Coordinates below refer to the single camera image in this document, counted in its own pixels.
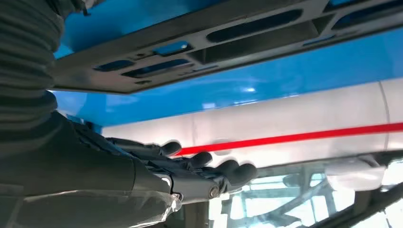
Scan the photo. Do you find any white car with red stripe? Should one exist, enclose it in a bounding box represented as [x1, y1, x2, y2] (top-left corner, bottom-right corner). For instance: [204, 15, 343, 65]
[102, 78, 403, 228]

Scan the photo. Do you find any white car side mirror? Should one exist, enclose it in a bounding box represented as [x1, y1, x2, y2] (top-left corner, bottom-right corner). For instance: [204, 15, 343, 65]
[325, 156, 387, 192]

